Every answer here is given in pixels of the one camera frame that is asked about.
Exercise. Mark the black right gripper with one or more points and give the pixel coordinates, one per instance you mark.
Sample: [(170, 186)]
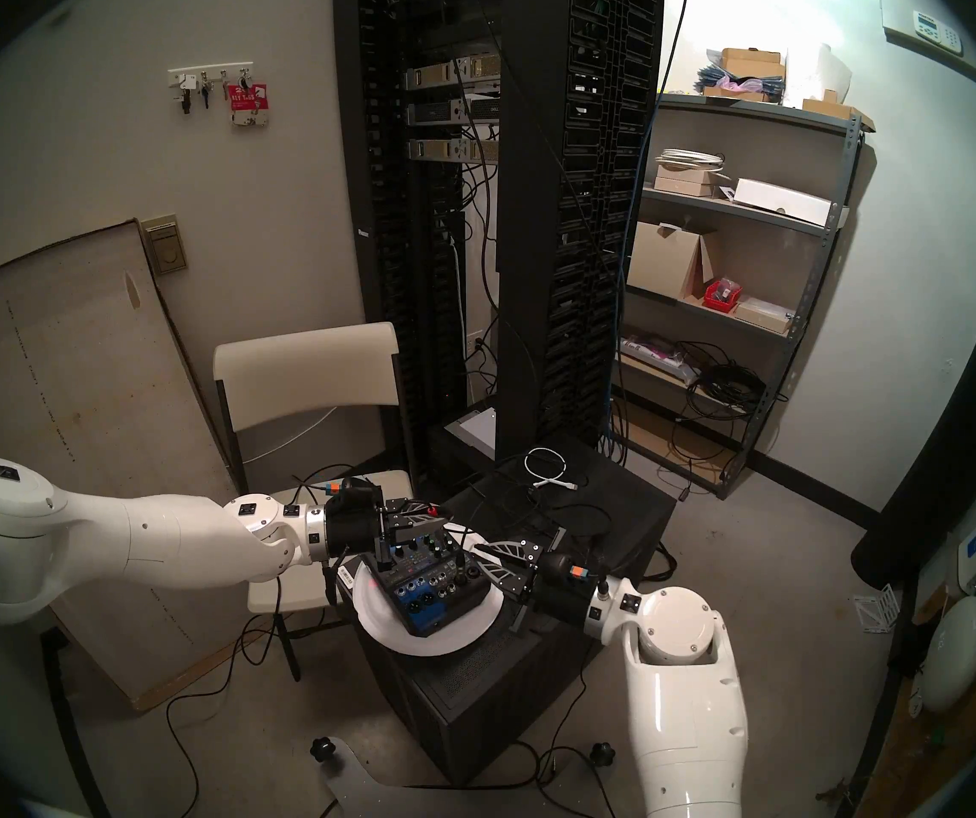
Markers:
[(569, 590)]

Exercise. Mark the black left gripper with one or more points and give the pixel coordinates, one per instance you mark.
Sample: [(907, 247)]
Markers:
[(356, 518)]

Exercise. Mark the black and blue audio mixer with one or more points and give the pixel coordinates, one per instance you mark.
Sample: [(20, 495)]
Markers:
[(424, 599)]

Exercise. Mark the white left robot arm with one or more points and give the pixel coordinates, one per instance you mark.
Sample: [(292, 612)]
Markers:
[(155, 535)]

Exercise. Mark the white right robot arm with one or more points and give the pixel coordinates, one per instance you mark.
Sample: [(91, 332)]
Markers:
[(684, 697)]

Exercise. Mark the white round plate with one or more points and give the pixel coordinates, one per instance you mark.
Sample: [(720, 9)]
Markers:
[(471, 633)]

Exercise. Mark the grey flat box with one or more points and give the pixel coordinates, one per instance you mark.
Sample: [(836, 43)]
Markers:
[(475, 429)]

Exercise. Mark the beige folding chair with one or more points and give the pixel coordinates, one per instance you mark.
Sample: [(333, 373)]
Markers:
[(300, 373)]

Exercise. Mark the flat brown cardboard sheet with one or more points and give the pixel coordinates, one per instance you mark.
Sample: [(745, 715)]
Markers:
[(667, 437)]

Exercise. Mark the black star knob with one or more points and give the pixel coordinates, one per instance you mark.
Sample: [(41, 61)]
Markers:
[(323, 749), (602, 753)]

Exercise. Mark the white and pink package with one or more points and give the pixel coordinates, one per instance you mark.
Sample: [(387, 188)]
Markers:
[(654, 352)]

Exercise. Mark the black server rack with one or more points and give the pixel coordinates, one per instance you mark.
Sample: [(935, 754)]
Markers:
[(539, 228)]

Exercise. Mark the open cardboard box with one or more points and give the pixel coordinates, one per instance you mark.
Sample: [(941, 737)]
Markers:
[(663, 262)]

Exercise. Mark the small red bin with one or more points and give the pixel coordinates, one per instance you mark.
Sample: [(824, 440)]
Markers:
[(720, 296)]

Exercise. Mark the flat tan box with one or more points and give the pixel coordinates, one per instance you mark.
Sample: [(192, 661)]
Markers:
[(762, 313)]

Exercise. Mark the large pale wooden board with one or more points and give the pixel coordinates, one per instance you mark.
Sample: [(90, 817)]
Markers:
[(70, 382)]

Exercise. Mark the beige rack unit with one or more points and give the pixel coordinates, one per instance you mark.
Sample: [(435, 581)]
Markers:
[(441, 149), (437, 75)]

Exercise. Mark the dark grey rack unit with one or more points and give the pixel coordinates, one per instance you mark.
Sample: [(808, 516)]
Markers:
[(445, 112)]

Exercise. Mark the small beige box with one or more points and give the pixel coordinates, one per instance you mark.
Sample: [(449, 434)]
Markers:
[(684, 186)]

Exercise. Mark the white oval device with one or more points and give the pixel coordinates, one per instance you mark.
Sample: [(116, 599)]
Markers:
[(952, 654)]

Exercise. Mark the large black foam panel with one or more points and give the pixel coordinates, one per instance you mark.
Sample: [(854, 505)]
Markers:
[(948, 450)]

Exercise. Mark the white flat box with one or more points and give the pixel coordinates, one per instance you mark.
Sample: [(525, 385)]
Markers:
[(782, 198)]

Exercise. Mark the dark hanging key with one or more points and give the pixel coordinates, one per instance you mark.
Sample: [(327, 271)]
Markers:
[(206, 94), (187, 99)]

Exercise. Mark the white key hook rack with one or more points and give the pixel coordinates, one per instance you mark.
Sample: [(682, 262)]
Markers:
[(215, 72)]

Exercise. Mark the grey metal shelf unit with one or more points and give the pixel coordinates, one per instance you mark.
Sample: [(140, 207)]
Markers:
[(752, 112)]

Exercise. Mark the pink and blue bag stack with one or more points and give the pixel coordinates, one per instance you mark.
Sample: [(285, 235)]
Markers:
[(735, 85)]

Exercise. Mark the closed cardboard box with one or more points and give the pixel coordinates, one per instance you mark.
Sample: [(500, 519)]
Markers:
[(752, 62)]

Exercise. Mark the white paper bag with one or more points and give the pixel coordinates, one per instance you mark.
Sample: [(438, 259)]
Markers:
[(820, 71)]

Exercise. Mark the white alarm keypad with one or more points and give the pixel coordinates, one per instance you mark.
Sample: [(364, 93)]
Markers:
[(935, 31)]

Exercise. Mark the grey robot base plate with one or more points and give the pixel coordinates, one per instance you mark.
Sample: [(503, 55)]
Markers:
[(360, 782)]

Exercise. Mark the white lattice bracket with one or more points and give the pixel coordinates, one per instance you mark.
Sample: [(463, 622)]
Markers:
[(876, 607)]

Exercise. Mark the beige wall control plate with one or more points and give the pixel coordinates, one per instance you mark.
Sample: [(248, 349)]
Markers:
[(166, 250)]

